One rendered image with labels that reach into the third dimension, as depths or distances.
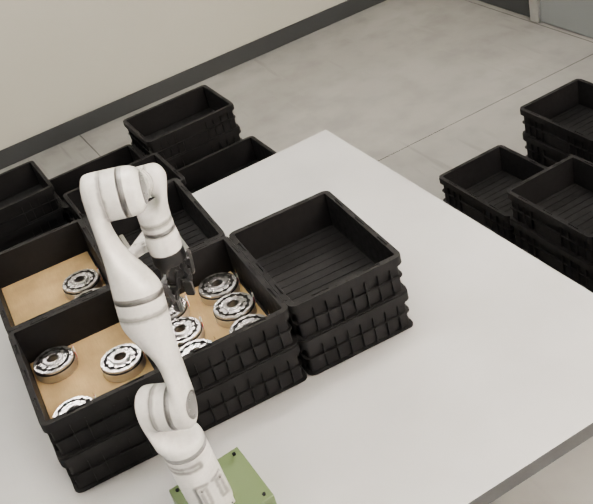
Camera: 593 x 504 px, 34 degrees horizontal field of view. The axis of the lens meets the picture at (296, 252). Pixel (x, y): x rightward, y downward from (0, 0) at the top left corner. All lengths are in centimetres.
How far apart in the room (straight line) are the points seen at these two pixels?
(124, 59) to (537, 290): 361
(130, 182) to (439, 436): 90
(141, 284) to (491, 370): 90
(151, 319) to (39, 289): 105
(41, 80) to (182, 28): 86
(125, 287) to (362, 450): 70
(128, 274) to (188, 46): 409
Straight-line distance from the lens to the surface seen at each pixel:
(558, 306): 241
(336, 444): 216
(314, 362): 231
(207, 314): 241
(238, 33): 585
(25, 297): 275
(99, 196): 168
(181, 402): 180
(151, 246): 208
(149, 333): 174
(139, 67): 565
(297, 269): 247
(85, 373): 238
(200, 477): 193
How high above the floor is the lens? 224
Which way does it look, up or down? 34 degrees down
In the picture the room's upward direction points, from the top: 15 degrees counter-clockwise
